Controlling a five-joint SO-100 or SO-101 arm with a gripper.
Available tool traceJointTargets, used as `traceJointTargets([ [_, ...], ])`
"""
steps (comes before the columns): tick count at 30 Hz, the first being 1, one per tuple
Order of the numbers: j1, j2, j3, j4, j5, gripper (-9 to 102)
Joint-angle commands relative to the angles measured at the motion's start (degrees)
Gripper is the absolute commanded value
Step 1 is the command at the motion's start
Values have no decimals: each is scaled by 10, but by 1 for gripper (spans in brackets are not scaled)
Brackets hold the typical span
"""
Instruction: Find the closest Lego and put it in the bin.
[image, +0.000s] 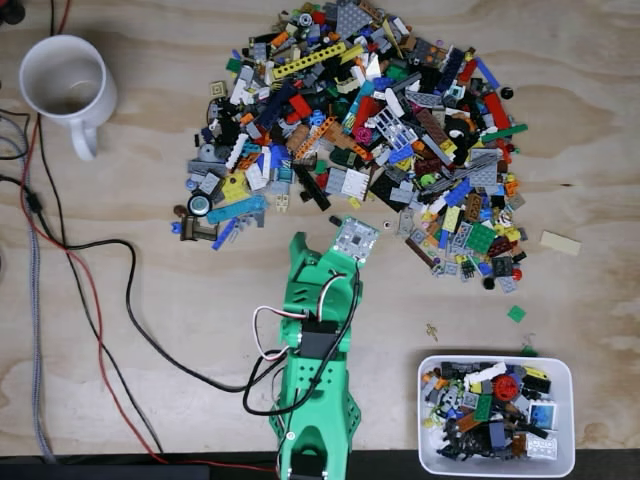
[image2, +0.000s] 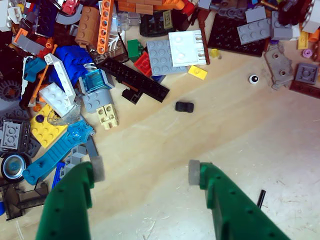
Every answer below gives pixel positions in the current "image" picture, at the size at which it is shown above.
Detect black long Lego piece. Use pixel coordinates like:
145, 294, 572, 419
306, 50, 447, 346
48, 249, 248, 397
292, 162, 333, 212

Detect blue Lego bar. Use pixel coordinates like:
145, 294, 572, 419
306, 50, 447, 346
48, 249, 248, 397
210, 219, 239, 252

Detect light blue long Lego plate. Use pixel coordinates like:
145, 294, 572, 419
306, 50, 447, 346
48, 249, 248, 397
205, 195, 269, 225

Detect grey and white Lego plate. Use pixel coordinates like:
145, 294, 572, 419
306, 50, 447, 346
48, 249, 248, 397
325, 166, 372, 200

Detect yellow Lego slope piece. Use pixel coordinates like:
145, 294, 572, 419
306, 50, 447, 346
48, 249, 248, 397
219, 172, 250, 204

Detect olive brown Lego piece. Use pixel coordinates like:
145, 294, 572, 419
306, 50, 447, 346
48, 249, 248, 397
179, 214, 220, 243

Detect large black Lego plate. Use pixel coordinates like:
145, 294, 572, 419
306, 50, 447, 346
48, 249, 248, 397
369, 169, 417, 212

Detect brown long Lego plate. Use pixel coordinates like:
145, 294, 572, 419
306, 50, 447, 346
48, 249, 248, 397
404, 236, 437, 269

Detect round silver Lego wheel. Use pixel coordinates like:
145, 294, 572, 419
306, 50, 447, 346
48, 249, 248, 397
187, 193, 213, 218

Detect orange Lego beam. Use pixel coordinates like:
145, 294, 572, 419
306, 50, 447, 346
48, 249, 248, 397
294, 116, 337, 157

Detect dark blue Lego piece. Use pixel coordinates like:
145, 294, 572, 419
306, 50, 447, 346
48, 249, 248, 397
259, 81, 297, 132

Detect white Lego window grid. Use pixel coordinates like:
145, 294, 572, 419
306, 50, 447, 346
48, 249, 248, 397
373, 106, 419, 151

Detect orange brown Lego plate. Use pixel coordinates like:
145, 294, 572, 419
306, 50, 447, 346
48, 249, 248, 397
454, 411, 482, 434

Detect white long Lego piece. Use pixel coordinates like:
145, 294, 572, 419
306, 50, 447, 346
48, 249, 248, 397
464, 361, 508, 387

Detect green Lego plate with studs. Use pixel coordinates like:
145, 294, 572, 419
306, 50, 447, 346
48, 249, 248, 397
471, 394, 494, 422

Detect green square Lego plate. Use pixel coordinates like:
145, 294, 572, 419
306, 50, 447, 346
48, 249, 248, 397
466, 221, 498, 254

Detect red Lego wheel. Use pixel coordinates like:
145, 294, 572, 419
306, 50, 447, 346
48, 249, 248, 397
491, 374, 522, 402

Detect large grey Lego plate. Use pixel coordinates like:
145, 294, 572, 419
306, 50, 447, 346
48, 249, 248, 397
466, 161, 502, 188

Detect yellow long Lego beam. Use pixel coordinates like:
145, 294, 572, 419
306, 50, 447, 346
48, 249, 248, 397
272, 42, 347, 79

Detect blue transparent Lego box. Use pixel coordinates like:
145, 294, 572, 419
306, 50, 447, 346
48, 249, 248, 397
528, 401, 558, 431

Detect green long Lego plate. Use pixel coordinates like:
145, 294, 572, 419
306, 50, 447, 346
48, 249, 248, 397
481, 123, 529, 144

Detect red long Lego brick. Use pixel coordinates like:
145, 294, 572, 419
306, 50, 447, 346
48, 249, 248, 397
482, 91, 513, 133

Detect white Lego grid brick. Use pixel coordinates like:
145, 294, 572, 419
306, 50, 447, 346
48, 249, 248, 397
525, 434, 558, 459

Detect grey Lego wedge plate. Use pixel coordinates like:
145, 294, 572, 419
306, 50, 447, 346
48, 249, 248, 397
335, 0, 375, 39

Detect white plastic bin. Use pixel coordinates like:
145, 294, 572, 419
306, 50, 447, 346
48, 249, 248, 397
417, 354, 577, 477

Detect tan Lego plate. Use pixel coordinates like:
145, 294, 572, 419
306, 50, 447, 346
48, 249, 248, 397
539, 230, 583, 257

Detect white ceramic mug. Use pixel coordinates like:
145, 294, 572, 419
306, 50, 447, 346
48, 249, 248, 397
18, 33, 119, 162

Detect white camera circuit board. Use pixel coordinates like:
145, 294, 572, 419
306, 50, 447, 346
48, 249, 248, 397
329, 215, 380, 263

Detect white red black servo wires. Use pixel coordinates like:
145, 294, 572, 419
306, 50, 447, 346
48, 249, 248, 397
252, 269, 347, 362

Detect thin red cable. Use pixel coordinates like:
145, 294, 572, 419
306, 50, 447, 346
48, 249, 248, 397
19, 114, 279, 474

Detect thick black cable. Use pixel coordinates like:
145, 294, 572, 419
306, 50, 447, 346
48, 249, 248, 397
0, 172, 281, 394

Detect thin black cable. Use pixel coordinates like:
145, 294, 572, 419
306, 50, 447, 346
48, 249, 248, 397
35, 113, 165, 455

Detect grey braided cable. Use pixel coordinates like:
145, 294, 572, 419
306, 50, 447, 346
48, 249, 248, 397
0, 110, 56, 464

